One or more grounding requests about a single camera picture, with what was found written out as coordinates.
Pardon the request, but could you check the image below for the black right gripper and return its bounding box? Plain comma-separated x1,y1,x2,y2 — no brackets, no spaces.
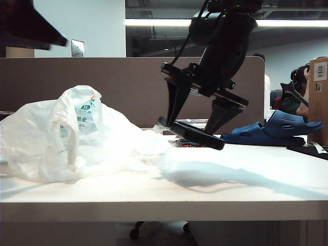
158,15,257,134

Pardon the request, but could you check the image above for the black power bank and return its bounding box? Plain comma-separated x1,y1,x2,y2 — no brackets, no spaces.
170,120,226,151

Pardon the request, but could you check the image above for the white printed plastic shopping bag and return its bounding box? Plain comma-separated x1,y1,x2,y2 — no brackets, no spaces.
0,85,177,183

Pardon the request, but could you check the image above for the blue rubber slipper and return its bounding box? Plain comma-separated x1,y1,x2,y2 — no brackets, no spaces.
220,110,324,147

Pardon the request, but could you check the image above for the brown desk partition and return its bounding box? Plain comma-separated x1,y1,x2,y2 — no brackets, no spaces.
0,56,265,129

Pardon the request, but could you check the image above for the person in green shirt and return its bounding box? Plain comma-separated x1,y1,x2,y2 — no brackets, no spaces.
280,64,311,121

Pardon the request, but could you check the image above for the ceiling light strip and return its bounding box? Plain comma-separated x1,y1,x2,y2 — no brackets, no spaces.
125,18,328,28

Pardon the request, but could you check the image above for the black mat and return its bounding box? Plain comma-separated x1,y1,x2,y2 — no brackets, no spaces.
285,143,328,161

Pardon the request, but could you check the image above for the brown cardboard box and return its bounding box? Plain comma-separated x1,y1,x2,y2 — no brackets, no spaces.
306,56,328,146

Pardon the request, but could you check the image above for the silver foil packet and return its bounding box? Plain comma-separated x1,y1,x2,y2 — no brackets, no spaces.
311,142,328,154

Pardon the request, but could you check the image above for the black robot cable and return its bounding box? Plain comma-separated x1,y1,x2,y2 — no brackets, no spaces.
169,0,213,67

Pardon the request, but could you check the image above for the metal wall switch plate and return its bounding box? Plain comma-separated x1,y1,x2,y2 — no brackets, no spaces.
70,39,85,58

